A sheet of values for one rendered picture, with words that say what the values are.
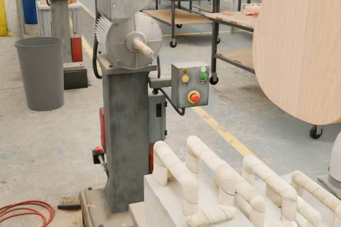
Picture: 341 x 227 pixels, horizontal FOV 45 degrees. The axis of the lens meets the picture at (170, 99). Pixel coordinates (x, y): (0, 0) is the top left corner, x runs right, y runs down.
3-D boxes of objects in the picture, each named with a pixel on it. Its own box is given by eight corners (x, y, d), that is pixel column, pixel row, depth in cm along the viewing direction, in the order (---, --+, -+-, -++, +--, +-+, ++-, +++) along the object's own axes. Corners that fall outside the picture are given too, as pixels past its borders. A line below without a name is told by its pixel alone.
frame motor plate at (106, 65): (94, 57, 217) (94, 50, 216) (138, 53, 225) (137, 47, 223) (106, 75, 185) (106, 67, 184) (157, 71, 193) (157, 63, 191)
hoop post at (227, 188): (214, 213, 86) (216, 174, 83) (228, 210, 87) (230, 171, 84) (222, 222, 83) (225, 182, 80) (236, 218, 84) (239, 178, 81)
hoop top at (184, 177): (151, 152, 95) (151, 140, 94) (164, 149, 96) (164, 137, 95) (185, 197, 78) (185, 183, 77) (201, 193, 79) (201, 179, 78)
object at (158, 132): (141, 133, 229) (139, 36, 211) (159, 130, 232) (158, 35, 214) (148, 144, 216) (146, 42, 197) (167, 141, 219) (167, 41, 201)
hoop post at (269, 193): (261, 210, 114) (264, 180, 111) (270, 207, 115) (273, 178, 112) (268, 216, 111) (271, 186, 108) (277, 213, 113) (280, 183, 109)
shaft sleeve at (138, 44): (140, 39, 174) (141, 46, 175) (133, 40, 173) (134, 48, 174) (152, 48, 158) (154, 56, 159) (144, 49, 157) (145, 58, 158)
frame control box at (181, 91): (152, 105, 214) (151, 57, 206) (190, 100, 221) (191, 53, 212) (167, 122, 193) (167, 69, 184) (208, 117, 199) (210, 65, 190)
